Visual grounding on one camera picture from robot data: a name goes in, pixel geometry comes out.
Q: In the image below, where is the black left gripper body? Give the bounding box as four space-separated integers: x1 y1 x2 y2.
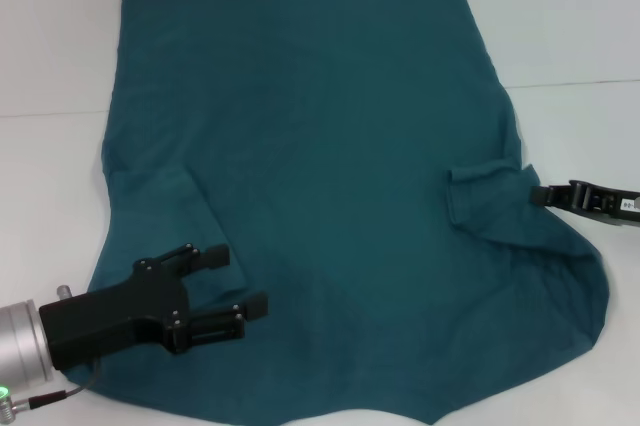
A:
37 257 191 371

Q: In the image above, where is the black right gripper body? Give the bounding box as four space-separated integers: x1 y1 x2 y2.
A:
569 177 640 228

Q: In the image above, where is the blue shirt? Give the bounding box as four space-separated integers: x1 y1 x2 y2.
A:
64 0 612 426

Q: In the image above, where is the left gripper cable with plug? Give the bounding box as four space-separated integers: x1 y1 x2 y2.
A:
0 354 101 405

